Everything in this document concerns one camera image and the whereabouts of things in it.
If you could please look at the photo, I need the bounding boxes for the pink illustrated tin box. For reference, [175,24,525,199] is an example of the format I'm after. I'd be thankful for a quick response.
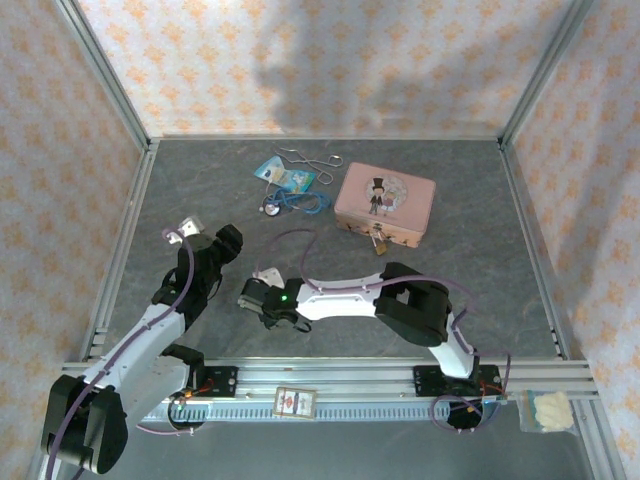
[333,161,437,250]

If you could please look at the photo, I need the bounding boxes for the blue stethoscope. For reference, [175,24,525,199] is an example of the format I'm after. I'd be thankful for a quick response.
[259,182,334,217]

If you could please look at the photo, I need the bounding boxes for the blue printed plastic packet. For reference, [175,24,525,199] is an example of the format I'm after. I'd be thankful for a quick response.
[253,155,316,194]

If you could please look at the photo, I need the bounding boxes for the framed printed label card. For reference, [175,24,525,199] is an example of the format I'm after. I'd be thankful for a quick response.
[273,385,319,419]

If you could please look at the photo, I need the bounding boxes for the clear bag with cotton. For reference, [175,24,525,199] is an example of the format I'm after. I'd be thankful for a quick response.
[517,389,575,434]

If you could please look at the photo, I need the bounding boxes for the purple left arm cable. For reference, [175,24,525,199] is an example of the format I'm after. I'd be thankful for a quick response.
[44,225,211,480]

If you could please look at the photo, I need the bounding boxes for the aluminium mounting rail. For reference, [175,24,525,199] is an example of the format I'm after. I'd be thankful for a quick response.
[59,356,599,402]

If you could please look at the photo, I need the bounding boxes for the metal wire tongs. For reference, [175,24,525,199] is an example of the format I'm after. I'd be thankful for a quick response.
[277,146,345,185]

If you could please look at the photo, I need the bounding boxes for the grey slotted cable duct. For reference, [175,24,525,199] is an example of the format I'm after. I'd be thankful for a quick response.
[139,402,521,424]

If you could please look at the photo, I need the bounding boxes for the aluminium frame post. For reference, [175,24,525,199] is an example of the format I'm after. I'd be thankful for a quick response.
[498,0,597,147]
[54,0,152,147]

